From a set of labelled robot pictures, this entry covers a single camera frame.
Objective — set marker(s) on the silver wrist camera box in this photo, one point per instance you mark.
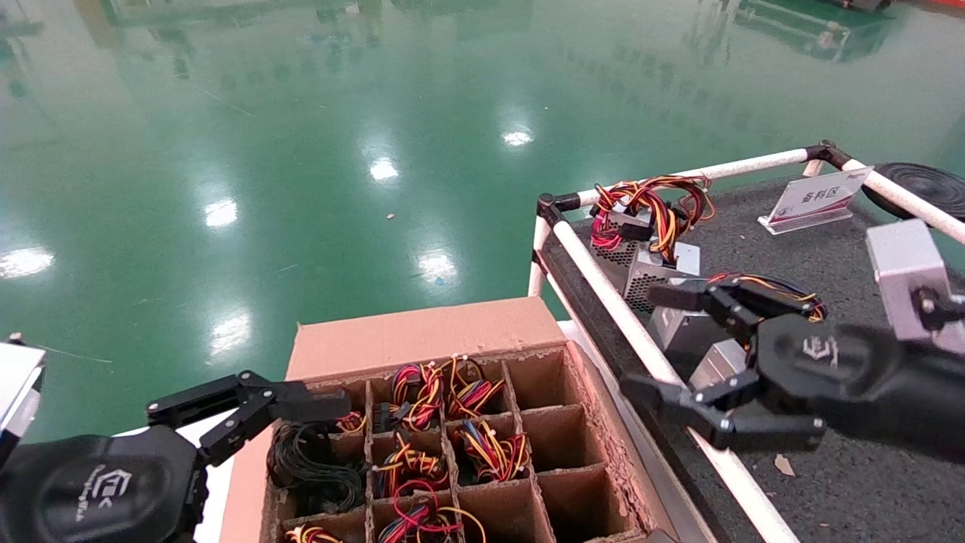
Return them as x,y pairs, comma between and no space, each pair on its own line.
19,392
901,271

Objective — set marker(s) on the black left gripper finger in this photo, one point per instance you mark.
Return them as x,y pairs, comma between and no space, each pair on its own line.
309,406

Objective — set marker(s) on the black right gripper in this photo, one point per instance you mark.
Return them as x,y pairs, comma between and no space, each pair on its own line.
852,385

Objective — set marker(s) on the clear acrylic sign stand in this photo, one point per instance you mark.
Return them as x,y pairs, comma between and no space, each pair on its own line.
818,197

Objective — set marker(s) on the black round disc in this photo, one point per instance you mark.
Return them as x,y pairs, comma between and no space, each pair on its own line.
920,185

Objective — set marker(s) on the black pipe corner joint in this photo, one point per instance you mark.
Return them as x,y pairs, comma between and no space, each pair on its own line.
552,205
828,154

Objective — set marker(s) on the silver perforated power supply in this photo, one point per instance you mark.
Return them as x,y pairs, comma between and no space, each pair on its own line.
641,273

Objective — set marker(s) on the white pipe table frame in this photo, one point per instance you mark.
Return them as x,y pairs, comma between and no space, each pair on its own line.
603,279

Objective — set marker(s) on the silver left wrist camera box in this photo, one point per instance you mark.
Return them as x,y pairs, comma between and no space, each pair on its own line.
19,392

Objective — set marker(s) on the brown cardboard box with dividers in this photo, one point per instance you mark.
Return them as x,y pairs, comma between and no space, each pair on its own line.
422,332

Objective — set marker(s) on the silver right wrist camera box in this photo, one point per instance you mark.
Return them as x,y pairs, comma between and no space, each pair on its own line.
901,271

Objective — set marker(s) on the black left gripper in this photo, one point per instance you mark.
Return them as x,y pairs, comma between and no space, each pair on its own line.
98,490

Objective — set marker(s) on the small brown debris flake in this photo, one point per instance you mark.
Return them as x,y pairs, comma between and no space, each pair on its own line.
785,465

